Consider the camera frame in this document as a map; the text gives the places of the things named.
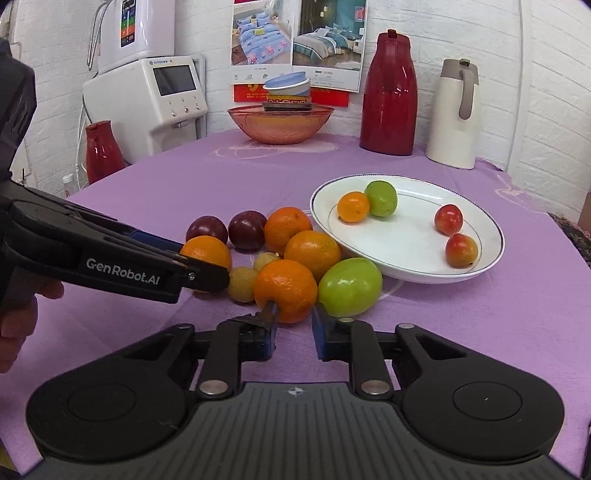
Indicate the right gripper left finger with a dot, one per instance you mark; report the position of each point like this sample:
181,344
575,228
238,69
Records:
238,340

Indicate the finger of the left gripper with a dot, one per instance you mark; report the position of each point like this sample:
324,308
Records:
180,271

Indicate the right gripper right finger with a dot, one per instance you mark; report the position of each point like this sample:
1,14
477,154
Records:
356,343

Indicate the orange mandarin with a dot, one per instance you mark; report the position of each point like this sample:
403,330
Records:
290,286
315,250
282,225
208,249

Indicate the small orange kumquat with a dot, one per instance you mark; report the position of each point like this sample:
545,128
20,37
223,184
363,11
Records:
353,207

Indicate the yellow red plum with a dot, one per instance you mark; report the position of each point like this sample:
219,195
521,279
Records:
461,251

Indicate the person's left hand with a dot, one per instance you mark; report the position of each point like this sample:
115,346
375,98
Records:
17,324

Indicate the tan longan front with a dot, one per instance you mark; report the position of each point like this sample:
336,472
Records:
241,281

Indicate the tan longan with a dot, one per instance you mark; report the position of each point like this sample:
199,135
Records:
263,259
241,281

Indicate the large green fruit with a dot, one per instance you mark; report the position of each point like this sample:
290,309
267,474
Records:
350,287

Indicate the dark red plum left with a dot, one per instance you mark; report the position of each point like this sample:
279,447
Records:
207,226

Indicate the dark red plum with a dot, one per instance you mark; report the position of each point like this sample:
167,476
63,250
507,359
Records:
207,226
246,231

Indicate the tan longan back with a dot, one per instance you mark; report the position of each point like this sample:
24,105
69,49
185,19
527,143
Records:
263,259

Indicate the dark red plum right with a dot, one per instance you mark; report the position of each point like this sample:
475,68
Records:
246,231

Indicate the red vase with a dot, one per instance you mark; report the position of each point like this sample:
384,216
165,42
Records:
103,156

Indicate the white porcelain plate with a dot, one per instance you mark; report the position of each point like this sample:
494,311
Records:
406,245

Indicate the small green fruit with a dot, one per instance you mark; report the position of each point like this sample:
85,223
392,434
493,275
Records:
383,198

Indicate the small red fruit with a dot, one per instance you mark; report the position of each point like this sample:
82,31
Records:
449,220

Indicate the orange glass bowl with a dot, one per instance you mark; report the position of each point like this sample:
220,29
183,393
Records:
280,127

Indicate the white water dispenser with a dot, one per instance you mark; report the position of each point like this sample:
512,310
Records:
153,104

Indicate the stacked bowls with blue lid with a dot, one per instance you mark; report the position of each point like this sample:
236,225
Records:
288,92

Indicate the red thermos jug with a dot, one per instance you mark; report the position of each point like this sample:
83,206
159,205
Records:
390,101

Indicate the white water purifier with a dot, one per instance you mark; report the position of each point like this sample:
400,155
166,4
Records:
132,30

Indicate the white thermos jug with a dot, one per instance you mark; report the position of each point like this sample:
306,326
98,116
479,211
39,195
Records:
456,115

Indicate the patterned brown cloth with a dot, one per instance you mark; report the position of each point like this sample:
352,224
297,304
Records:
577,236

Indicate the cardboard boxes right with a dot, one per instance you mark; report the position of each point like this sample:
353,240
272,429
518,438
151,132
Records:
584,221

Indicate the bedding wall calendar poster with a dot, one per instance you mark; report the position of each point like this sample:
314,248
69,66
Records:
321,40

